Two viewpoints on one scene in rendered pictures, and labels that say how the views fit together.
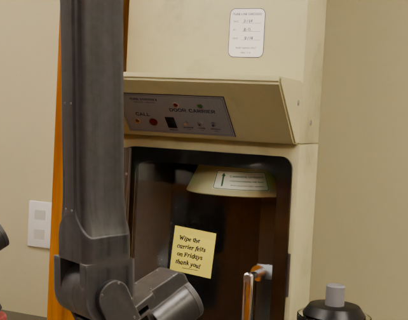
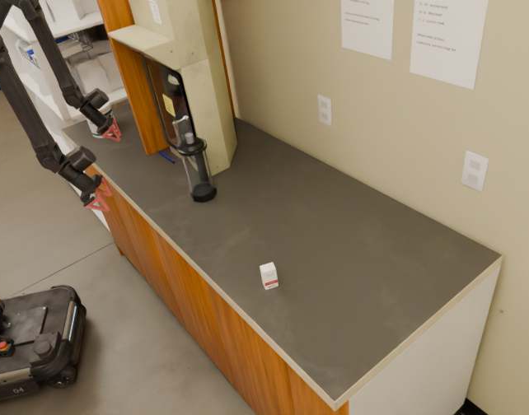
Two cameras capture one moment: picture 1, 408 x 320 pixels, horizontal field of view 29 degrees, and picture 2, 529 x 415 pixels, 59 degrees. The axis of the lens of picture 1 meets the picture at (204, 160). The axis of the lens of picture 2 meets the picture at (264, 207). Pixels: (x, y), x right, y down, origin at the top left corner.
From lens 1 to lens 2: 1.34 m
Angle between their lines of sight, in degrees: 47
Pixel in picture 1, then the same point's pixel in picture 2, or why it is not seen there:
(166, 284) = (73, 154)
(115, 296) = (49, 162)
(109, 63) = (15, 95)
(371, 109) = (278, 14)
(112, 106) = (23, 108)
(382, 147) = (284, 36)
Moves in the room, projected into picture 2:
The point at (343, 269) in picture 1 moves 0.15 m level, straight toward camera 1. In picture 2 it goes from (280, 95) to (258, 109)
